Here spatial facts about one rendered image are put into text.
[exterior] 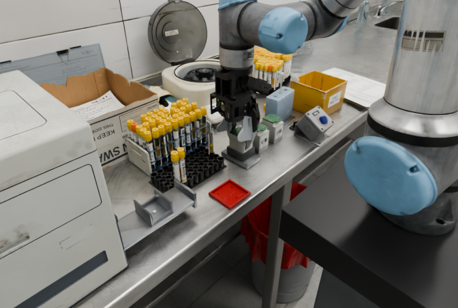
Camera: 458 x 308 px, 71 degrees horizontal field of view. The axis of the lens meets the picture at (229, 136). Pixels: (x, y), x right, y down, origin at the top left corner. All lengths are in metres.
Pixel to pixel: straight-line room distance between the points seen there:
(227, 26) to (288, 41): 0.14
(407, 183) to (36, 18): 0.97
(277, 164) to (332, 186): 0.20
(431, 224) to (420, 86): 0.30
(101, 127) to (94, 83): 0.30
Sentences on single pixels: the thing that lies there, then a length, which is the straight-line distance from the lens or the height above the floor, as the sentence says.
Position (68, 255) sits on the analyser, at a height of 0.98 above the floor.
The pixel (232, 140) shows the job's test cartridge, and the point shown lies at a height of 0.93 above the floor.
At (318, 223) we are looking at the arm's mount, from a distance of 0.61.
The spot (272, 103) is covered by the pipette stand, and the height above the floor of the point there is 0.96.
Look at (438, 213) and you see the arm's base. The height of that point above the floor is 0.97.
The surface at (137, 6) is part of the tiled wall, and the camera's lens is 1.20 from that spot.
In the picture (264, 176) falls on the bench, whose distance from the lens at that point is 0.80.
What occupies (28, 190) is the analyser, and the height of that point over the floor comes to 1.11.
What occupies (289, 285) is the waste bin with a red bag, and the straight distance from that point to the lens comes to 1.48.
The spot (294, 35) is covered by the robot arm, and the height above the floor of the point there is 1.23.
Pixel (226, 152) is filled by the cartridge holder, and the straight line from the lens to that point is 0.85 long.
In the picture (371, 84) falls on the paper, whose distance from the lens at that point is 1.36.
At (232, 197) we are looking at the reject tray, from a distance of 0.74.
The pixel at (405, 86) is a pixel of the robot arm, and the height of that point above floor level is 1.23.
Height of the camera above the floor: 1.38
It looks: 32 degrees down
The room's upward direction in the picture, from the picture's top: straight up
